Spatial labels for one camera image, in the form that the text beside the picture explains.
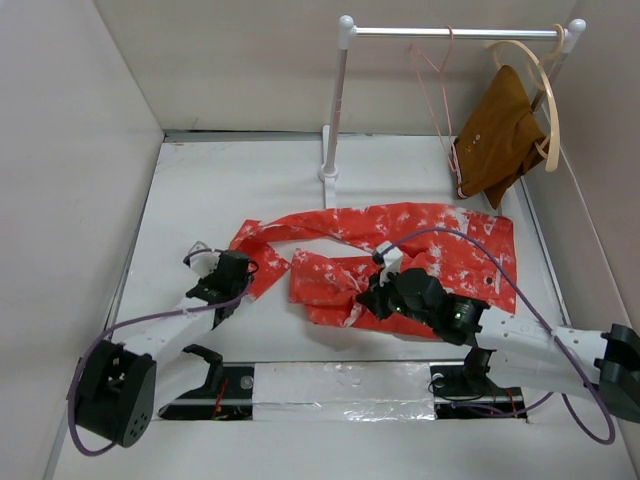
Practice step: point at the beige plastic hanger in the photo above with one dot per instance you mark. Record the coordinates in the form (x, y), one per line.
(549, 149)

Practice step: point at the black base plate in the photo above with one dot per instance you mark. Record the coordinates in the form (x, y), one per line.
(232, 401)
(458, 396)

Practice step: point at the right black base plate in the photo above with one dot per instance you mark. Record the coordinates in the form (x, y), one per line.
(458, 396)

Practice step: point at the pink wire hanger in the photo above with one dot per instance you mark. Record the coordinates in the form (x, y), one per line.
(418, 57)

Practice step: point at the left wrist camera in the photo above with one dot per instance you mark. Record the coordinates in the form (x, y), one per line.
(202, 259)

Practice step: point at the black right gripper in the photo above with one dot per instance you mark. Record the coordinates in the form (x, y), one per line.
(374, 297)

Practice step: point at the brown shorts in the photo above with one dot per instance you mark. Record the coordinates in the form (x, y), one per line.
(500, 142)

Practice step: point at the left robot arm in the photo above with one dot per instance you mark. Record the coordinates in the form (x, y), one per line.
(135, 368)

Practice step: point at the orange white tie-dye trousers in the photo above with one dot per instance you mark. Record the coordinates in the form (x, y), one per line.
(471, 253)

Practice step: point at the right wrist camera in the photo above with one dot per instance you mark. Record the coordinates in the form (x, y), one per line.
(389, 257)

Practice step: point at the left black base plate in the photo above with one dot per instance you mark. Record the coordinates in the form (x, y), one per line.
(232, 401)

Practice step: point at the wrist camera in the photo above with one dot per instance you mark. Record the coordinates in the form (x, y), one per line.
(202, 259)
(389, 257)

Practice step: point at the white clothes rack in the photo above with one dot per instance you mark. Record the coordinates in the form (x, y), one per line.
(348, 31)

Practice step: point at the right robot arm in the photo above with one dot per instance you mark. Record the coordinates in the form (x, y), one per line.
(515, 351)

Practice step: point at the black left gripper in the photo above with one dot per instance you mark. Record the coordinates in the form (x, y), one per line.
(205, 280)

